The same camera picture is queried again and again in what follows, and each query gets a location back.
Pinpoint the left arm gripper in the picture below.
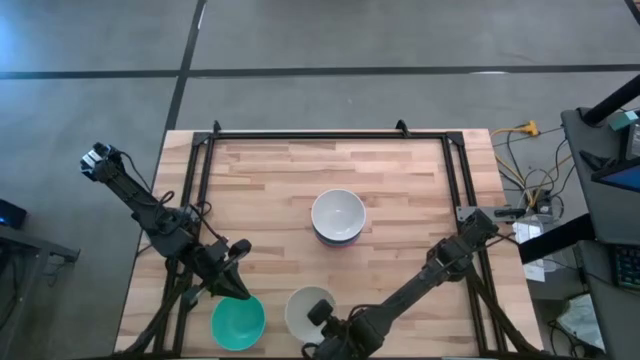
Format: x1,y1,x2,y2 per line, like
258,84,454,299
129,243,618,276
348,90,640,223
192,239,252,300

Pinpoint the red cable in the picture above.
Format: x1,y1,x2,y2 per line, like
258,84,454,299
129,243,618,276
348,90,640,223
191,201,230,244

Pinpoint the yellow extension cable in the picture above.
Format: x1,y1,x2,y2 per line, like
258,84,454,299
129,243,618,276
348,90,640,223
489,119,574,206

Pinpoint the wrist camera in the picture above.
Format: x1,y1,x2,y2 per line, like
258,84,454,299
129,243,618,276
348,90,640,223
228,238,253,261
305,298,336,328

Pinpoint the small teal box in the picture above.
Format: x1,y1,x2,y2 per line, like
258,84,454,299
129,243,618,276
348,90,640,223
607,109,640,133

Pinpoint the grey side table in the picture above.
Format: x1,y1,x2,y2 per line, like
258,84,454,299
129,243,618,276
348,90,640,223
0,224,81,360

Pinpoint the grey desk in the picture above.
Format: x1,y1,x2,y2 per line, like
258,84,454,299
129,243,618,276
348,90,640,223
559,107,640,246
573,239,640,360

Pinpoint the black pole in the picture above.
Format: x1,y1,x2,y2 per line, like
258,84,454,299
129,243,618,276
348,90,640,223
581,73,640,127

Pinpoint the black keyboard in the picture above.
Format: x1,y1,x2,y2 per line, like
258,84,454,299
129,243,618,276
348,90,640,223
612,243,640,292

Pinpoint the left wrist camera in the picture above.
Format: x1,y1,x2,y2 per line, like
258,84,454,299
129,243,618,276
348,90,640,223
228,238,253,261

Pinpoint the black bar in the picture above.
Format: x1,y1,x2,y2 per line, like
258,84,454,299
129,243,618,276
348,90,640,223
517,213,597,265

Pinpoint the grey metal base plate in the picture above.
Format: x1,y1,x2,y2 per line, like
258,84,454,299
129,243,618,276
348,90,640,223
455,204,554,225

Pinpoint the laptop with blue screen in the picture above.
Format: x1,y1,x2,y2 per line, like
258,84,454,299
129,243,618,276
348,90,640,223
591,158,640,195

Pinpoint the white paper sheet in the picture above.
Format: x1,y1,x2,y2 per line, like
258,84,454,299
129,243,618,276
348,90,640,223
512,219,547,282

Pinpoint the black computer tower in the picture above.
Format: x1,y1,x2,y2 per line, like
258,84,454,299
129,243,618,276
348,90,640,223
0,198,29,230

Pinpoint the white ribbed bowl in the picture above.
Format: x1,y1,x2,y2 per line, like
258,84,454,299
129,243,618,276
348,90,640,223
284,285,337,345
310,188,367,241

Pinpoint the white plastic bag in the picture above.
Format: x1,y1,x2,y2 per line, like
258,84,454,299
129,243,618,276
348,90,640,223
555,292,607,352

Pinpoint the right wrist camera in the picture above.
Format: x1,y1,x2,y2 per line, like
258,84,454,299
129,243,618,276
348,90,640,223
305,298,336,328

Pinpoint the mint green bowl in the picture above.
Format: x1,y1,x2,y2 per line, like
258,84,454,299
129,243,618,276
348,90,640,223
210,294,267,352

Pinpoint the light blue bowl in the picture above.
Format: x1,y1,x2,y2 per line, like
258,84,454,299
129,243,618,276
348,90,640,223
313,230,364,245

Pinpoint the black aluminium table frame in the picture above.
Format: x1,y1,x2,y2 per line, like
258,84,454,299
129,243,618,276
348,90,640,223
117,119,546,360

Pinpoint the power strip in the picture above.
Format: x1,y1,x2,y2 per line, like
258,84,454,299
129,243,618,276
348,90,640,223
528,192,557,217

